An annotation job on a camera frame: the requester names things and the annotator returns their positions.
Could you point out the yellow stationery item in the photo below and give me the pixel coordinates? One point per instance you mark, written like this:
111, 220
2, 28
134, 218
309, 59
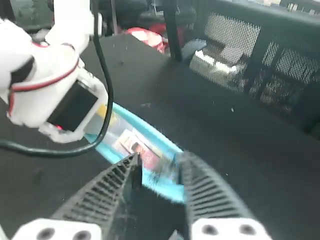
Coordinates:
103, 111

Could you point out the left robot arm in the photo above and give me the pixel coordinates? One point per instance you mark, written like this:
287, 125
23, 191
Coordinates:
50, 75

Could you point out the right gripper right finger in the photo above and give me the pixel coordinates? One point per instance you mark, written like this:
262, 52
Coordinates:
210, 200

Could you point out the clear pouch with blue trim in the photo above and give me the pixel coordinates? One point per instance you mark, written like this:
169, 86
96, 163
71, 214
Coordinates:
160, 172

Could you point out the black mesh metal rack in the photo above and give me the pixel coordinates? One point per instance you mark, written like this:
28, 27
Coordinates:
282, 62

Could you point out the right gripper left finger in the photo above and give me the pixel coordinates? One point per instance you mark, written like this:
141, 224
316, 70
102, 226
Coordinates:
100, 190

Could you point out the red and white printed stationery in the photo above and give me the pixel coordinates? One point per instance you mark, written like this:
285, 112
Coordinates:
147, 155

